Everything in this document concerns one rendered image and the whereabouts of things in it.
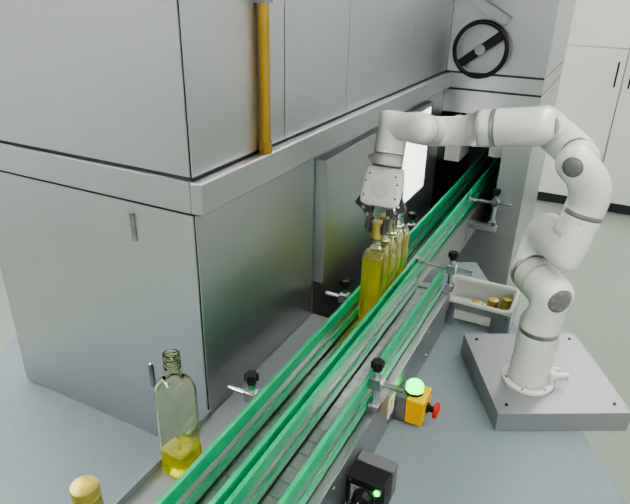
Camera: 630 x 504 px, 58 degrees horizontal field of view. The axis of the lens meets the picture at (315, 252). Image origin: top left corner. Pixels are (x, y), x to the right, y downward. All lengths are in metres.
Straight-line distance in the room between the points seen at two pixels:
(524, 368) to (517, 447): 0.19
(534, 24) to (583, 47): 2.76
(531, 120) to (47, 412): 1.31
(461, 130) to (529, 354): 0.56
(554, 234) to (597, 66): 3.84
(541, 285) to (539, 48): 1.21
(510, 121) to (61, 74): 0.90
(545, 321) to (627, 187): 3.96
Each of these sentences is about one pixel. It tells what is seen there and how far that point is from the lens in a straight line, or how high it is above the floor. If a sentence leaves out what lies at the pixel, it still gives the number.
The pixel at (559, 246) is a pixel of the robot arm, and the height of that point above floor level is 1.20.
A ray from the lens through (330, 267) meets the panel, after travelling 1.55.
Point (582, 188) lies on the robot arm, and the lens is 1.30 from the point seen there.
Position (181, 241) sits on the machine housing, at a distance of 1.08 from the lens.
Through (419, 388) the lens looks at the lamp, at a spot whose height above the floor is 0.85.
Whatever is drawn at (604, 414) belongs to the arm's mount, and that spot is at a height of 0.80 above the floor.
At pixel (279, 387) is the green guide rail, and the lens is 1.24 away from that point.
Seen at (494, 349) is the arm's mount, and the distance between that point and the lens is 1.66.
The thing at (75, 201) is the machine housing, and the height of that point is 1.30.
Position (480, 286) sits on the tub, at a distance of 1.94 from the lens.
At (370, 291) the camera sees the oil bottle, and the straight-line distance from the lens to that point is 1.52.
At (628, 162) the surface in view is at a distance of 5.27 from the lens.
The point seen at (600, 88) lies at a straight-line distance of 5.16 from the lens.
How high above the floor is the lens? 1.71
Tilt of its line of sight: 25 degrees down
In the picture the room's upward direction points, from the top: 1 degrees clockwise
